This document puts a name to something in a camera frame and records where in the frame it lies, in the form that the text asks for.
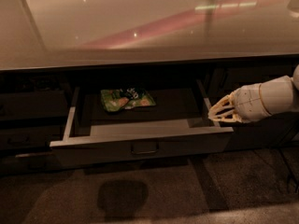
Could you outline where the green snack bag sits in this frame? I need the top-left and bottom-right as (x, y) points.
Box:
(100, 88), (156, 112)

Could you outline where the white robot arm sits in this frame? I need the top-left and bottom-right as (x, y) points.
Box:
(208, 65), (299, 123)

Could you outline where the dark cabinet door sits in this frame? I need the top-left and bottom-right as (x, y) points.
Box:
(208, 64), (299, 151)

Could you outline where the dark drawer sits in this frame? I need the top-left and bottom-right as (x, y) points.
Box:
(50, 80), (233, 167)
(0, 91), (68, 121)
(0, 152), (63, 176)
(0, 125), (61, 150)

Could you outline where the dark thin metal stand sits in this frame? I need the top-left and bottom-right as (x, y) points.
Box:
(278, 148), (299, 193)

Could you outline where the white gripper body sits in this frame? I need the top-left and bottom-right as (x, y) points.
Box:
(234, 83), (270, 123)

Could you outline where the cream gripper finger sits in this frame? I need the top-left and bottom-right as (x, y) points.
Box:
(208, 110), (247, 123)
(209, 92), (235, 114)

